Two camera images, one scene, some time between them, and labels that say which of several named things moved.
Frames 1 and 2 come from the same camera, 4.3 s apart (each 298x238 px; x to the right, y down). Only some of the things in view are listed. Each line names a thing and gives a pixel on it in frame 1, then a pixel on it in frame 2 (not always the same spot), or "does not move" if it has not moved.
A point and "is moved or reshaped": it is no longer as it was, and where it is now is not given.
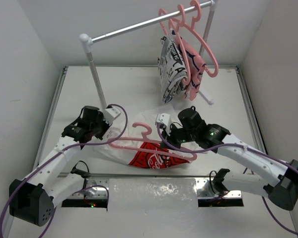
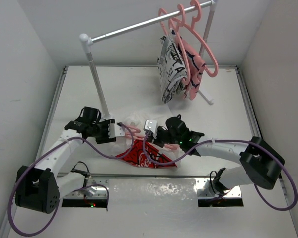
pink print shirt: (194, 65) does not move
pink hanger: (190, 156) → (137, 130)
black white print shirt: (172, 68) does not move
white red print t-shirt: (135, 139) is moved or reshaped
